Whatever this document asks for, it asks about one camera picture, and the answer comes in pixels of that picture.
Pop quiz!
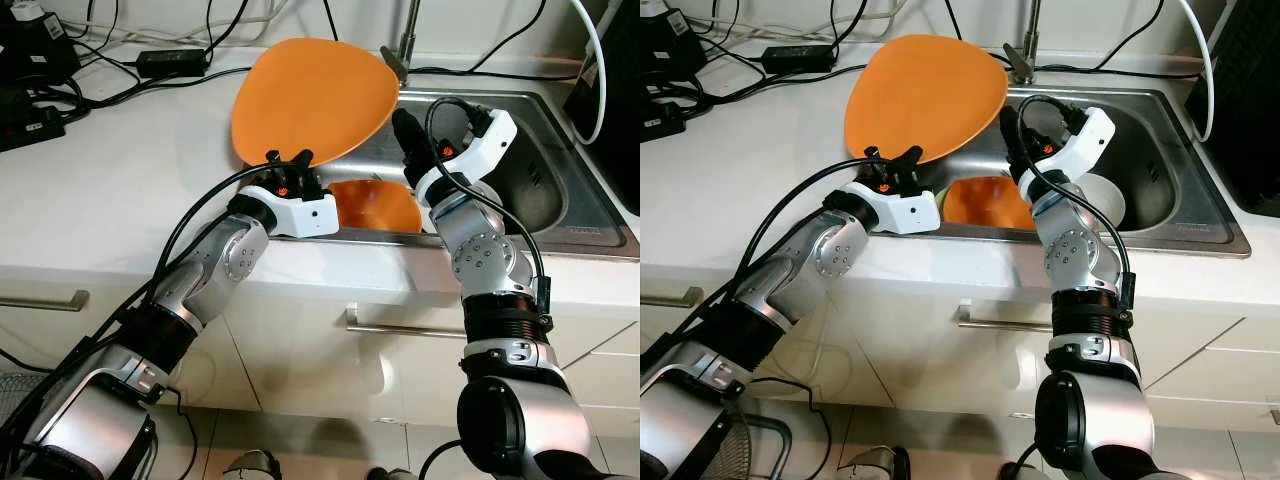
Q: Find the long metal drawer handle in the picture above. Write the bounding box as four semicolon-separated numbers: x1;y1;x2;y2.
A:
955;303;1056;333
345;305;471;339

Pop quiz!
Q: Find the orange bowl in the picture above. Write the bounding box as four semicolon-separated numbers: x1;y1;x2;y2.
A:
942;176;1041;231
328;178;424;233

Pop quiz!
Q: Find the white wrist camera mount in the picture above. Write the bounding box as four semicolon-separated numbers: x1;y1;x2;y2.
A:
1022;105;1116;196
850;180;943;236
243;185;339;239
415;108;518;198

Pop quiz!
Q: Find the steel faucet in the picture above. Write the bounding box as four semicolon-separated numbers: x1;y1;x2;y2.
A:
1003;0;1043;83
380;0;421;84

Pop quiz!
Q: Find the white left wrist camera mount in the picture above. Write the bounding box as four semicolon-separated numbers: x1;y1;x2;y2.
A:
850;180;943;236
243;185;339;239

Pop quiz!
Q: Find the white bowl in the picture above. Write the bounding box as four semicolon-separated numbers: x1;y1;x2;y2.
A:
1075;172;1129;229

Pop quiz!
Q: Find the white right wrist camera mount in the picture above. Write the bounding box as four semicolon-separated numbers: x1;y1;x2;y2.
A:
415;108;518;198
1022;105;1116;196

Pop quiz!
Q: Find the black power strip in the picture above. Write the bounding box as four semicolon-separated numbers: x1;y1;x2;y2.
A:
640;95;691;141
0;95;66;153

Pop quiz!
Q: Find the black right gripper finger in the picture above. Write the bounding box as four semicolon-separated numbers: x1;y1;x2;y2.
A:
1000;106;1041;181
392;109;433;183
398;108;441;177
1006;105;1049;175

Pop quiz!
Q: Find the black box device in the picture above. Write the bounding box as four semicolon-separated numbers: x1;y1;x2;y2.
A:
640;0;713;86
0;0;83;89

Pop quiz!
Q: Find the orange plate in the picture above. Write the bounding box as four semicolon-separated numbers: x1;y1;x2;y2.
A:
843;33;1009;166
230;38;401;168

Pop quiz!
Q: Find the white hose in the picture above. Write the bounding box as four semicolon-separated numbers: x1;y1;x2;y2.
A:
1178;0;1217;143
568;0;609;146

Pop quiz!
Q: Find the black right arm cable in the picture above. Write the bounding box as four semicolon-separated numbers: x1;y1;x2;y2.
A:
425;96;553;311
1016;93;1137;307

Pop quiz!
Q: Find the grey robot left foot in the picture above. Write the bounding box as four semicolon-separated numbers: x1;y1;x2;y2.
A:
838;445;913;480
222;450;283;480

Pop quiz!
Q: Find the black power adapter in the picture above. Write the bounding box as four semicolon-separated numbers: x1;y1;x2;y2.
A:
762;42;839;73
135;48;211;79

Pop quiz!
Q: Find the large black box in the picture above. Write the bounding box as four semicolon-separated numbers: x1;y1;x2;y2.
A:
1190;0;1280;216
563;0;641;216

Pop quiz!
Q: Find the stainless steel sink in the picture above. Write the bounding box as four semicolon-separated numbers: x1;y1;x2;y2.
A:
318;85;641;261
930;85;1253;259

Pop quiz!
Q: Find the white kitchen cabinet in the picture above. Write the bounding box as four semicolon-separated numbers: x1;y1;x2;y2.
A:
0;265;641;436
640;265;1280;431

